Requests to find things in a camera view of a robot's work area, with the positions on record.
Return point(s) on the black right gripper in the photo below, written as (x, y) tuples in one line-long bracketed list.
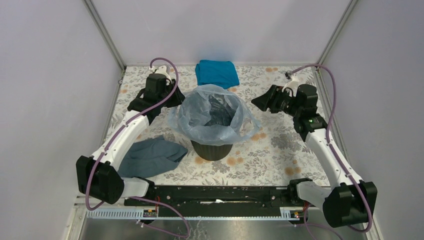
[(270, 99)]

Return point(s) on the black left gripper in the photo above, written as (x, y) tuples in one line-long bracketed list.
[(178, 97)]

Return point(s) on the light blue plastic trash bag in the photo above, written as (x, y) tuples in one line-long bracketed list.
[(189, 118)]

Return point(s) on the black plastic trash bin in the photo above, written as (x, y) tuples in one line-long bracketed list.
[(212, 150)]

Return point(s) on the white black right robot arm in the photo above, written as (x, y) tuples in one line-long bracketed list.
[(350, 200)]

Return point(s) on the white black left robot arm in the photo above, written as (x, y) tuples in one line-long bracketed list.
[(97, 175)]

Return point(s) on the bright blue folded cloth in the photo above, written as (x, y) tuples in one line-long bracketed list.
[(219, 73)]

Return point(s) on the floral patterned table mat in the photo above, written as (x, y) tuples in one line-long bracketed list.
[(273, 156)]

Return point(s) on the grey blue crumpled cloth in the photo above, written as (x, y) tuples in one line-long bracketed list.
[(151, 157)]

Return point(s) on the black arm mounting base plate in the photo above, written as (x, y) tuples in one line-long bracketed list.
[(220, 201)]

